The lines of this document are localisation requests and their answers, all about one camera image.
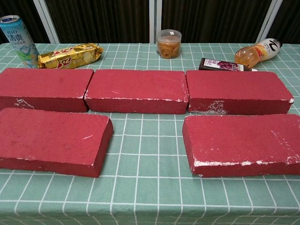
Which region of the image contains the blue RIO drink can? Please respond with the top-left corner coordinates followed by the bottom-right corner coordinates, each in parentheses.
top-left (0, 15), bottom-right (40, 69)

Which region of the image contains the red foam brick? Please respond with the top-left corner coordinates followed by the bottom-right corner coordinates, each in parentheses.
top-left (186, 70), bottom-right (294, 115)
top-left (84, 69), bottom-right (189, 115)
top-left (182, 114), bottom-right (300, 178)
top-left (0, 107), bottom-right (114, 178)
top-left (0, 67), bottom-right (94, 113)

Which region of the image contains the clear jar of rubber bands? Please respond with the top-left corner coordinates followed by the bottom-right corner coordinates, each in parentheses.
top-left (156, 29), bottom-right (182, 59)

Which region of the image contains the dark grape juice bottle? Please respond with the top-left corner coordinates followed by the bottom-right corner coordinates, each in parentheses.
top-left (198, 58), bottom-right (258, 72)

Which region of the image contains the green checked tablecloth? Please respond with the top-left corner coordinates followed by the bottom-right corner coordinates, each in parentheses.
top-left (0, 43), bottom-right (300, 225)

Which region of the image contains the white partition post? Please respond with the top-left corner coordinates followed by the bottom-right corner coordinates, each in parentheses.
top-left (32, 0), bottom-right (59, 44)
top-left (149, 0), bottom-right (163, 44)
top-left (256, 0), bottom-right (283, 44)

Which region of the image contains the dark ribbed partition panel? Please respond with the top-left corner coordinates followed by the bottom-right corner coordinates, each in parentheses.
top-left (267, 0), bottom-right (300, 45)
top-left (161, 0), bottom-right (272, 44)
top-left (0, 0), bottom-right (50, 45)
top-left (45, 0), bottom-right (150, 44)

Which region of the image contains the orange juice bottle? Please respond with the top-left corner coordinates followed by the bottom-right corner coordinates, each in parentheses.
top-left (234, 37), bottom-right (283, 66)

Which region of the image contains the gold biscuit packet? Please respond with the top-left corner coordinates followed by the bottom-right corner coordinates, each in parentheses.
top-left (37, 43), bottom-right (104, 70)

